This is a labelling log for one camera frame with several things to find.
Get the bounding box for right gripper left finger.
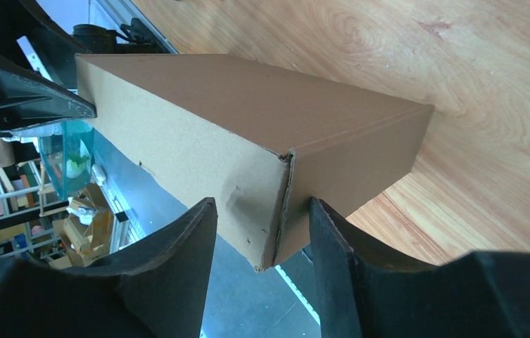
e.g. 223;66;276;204
0;197;217;337

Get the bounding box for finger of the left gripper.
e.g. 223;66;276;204
0;54;97;133

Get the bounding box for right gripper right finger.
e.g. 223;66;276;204
309;198;530;337

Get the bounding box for cardboard sheet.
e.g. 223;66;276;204
75;54;434;271

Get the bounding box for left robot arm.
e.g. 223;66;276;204
0;1;168;137

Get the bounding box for teal transparent bin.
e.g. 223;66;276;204
39;120;94;200

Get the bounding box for background storage shelves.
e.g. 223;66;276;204
0;155;130;268

